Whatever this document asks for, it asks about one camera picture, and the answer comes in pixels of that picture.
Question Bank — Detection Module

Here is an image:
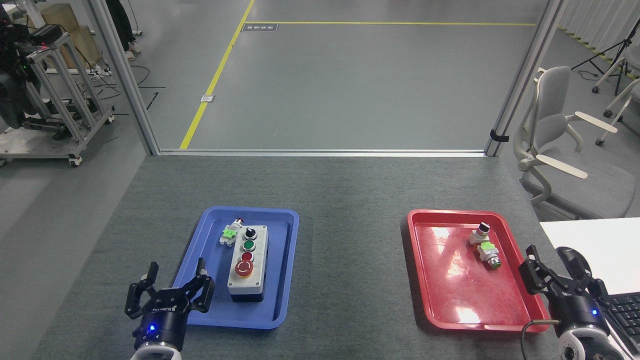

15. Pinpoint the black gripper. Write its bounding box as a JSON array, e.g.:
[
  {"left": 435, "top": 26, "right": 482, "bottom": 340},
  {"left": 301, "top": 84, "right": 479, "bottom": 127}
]
[
  {"left": 518, "top": 244, "right": 612, "bottom": 337},
  {"left": 124, "top": 257, "right": 216, "bottom": 348}
]

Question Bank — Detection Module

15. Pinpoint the grey control box with buttons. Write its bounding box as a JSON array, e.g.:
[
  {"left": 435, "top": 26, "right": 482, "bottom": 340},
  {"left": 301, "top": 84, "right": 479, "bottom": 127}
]
[{"left": 227, "top": 224, "right": 269, "bottom": 303}]

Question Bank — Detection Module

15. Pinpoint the brown wooden box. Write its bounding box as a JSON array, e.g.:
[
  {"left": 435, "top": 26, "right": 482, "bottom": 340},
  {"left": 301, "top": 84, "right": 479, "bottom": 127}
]
[{"left": 27, "top": 4, "right": 103, "bottom": 71}]

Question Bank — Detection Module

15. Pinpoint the black computer mouse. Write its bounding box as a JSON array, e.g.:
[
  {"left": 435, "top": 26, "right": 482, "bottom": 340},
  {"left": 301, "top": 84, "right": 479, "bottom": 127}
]
[{"left": 556, "top": 246, "right": 593, "bottom": 281}]

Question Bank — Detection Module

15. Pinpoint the black keyboard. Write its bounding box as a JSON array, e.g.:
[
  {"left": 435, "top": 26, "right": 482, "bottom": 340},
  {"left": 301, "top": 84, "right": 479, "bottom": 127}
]
[{"left": 602, "top": 292, "right": 640, "bottom": 356}]

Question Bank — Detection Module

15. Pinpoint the grey office chair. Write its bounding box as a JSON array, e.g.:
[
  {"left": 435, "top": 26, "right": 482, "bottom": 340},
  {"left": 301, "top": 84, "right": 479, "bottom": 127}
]
[{"left": 513, "top": 66, "right": 640, "bottom": 221}]

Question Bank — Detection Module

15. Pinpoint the red plastic tray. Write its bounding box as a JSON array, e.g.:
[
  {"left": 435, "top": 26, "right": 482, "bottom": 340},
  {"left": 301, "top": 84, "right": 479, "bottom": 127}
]
[{"left": 400, "top": 209, "right": 551, "bottom": 333}]

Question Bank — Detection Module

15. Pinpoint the blue plastic tray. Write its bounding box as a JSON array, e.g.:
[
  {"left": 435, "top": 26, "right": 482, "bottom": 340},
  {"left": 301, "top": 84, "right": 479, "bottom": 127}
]
[{"left": 172, "top": 206, "right": 300, "bottom": 330}]

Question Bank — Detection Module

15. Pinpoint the white chair leg with castor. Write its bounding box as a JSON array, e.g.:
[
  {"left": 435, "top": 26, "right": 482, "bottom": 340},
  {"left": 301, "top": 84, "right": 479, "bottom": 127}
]
[
  {"left": 595, "top": 77, "right": 640, "bottom": 147},
  {"left": 591, "top": 56, "right": 629, "bottom": 94}
]

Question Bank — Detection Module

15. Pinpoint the black tripod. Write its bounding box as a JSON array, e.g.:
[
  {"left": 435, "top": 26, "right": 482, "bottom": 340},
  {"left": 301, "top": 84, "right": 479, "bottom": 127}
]
[{"left": 571, "top": 19, "right": 640, "bottom": 96}]

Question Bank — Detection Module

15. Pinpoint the black machine on cart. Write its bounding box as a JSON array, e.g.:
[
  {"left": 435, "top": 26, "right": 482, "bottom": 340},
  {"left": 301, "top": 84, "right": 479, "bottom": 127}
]
[{"left": 0, "top": 10, "right": 48, "bottom": 130}]

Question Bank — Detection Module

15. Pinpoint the white curtain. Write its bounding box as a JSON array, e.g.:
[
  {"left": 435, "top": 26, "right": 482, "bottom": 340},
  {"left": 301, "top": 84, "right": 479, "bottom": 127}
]
[{"left": 557, "top": 0, "right": 640, "bottom": 68}]

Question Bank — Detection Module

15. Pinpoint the person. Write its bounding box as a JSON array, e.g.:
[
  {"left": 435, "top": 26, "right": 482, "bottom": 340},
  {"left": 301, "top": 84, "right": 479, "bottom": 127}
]
[{"left": 105, "top": 0, "right": 142, "bottom": 63}]

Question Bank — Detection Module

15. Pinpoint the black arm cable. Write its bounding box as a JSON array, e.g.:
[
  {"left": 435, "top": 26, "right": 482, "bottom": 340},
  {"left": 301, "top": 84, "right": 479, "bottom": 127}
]
[{"left": 521, "top": 319, "right": 562, "bottom": 360}]

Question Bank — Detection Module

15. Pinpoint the green push button switch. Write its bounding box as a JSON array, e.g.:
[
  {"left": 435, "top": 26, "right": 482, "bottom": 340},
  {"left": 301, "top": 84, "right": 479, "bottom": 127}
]
[{"left": 477, "top": 242, "right": 502, "bottom": 270}]

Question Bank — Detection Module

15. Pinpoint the red push button switch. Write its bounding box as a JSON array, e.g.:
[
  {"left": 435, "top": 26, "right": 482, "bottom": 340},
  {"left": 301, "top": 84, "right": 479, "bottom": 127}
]
[{"left": 219, "top": 217, "right": 245, "bottom": 247}]

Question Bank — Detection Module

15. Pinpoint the black selector switch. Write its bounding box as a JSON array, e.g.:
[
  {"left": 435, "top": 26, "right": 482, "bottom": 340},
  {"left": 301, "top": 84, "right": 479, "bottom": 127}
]
[{"left": 469, "top": 223, "right": 491, "bottom": 246}]

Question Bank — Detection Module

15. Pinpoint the silver aluminium post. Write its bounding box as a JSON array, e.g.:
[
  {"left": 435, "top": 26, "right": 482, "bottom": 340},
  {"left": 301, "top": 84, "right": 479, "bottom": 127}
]
[
  {"left": 484, "top": 0, "right": 566, "bottom": 157},
  {"left": 89, "top": 0, "right": 161, "bottom": 156}
]

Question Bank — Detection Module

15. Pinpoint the aluminium frame cart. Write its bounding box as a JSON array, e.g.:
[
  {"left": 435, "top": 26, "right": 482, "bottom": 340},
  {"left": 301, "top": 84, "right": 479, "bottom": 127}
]
[{"left": 0, "top": 32, "right": 116, "bottom": 167}]

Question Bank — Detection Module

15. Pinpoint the silver table edge rail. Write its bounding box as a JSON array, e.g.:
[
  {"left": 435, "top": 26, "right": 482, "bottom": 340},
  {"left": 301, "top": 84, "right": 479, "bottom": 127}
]
[{"left": 159, "top": 149, "right": 488, "bottom": 158}]

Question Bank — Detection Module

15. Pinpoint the black floor cable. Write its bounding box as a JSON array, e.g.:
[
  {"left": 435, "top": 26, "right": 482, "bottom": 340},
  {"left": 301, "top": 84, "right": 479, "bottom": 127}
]
[{"left": 95, "top": 64, "right": 167, "bottom": 110}]

